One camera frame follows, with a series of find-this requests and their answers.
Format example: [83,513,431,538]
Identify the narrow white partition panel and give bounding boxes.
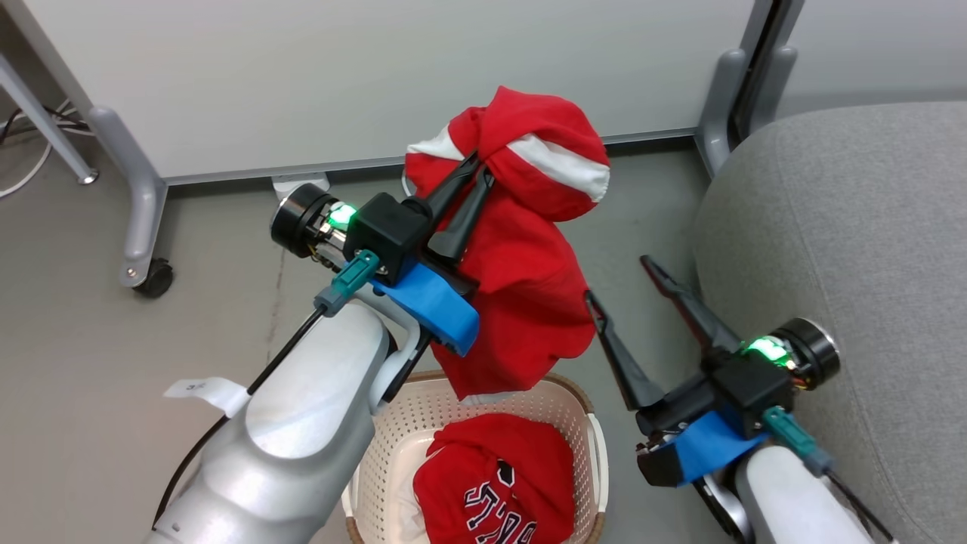
[777,0,967,119]

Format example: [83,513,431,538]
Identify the large white partition panel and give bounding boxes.
[21,0,758,187]

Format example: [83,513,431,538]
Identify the grey partition foot with caster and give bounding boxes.
[88,105,175,298]

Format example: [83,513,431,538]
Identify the black arm cable teal plug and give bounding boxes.
[762,406,898,543]
[151,249,381,530]

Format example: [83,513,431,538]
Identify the grey metal table leg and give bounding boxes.
[0,51,100,187]

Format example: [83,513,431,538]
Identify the black floor cables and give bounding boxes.
[0,100,93,146]

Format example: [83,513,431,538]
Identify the white paper tag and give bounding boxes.
[163,376,251,418]

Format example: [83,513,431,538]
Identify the red garment with lettering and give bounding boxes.
[412,413,576,544]

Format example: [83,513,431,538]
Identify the black right arm cable teal plug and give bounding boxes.
[762,406,898,543]

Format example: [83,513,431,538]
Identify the white floor cable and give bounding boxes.
[0,142,55,199]

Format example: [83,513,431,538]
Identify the cream perforated laundry basket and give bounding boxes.
[341,370,610,544]

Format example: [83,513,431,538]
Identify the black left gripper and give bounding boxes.
[270,153,496,286]

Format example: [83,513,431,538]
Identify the grey fabric sofa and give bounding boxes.
[693,101,967,544]

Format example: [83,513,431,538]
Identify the black left arm cable teal plug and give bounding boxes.
[151,249,381,530]

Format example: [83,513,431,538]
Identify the black caster wheel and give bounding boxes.
[134,258,175,298]

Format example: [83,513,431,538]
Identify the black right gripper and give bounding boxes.
[583,255,841,443]

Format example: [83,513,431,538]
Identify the white power adapter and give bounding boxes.
[271,173,332,202]

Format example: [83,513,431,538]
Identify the red garment wide white band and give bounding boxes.
[402,85,611,401]

